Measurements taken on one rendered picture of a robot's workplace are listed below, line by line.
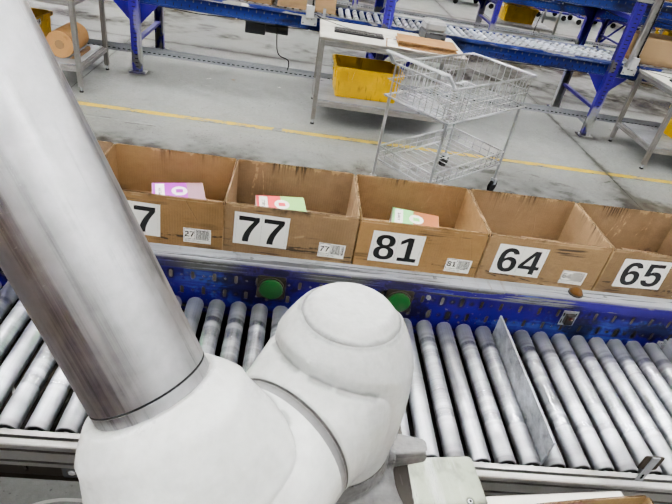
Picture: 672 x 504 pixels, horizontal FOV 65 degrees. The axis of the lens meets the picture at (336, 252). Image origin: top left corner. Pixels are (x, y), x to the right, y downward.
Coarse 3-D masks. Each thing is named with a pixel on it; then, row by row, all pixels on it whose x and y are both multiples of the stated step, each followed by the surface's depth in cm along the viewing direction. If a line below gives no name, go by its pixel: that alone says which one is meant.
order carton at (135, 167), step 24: (120, 144) 168; (120, 168) 173; (144, 168) 174; (168, 168) 174; (192, 168) 174; (216, 168) 174; (144, 192) 147; (216, 192) 179; (168, 216) 151; (192, 216) 151; (216, 216) 151; (168, 240) 156; (216, 240) 156
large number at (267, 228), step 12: (240, 216) 151; (252, 216) 151; (264, 216) 151; (240, 228) 154; (252, 228) 154; (264, 228) 154; (276, 228) 154; (288, 228) 154; (240, 240) 156; (252, 240) 156; (264, 240) 156; (276, 240) 156
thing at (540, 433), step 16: (496, 336) 166; (512, 352) 154; (512, 368) 153; (512, 384) 152; (528, 384) 143; (528, 400) 142; (528, 416) 141; (544, 416) 134; (544, 432) 132; (544, 448) 131
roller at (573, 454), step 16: (528, 336) 168; (528, 352) 162; (528, 368) 159; (544, 368) 158; (544, 384) 152; (544, 400) 148; (560, 416) 142; (560, 432) 139; (560, 448) 138; (576, 448) 134; (576, 464) 131
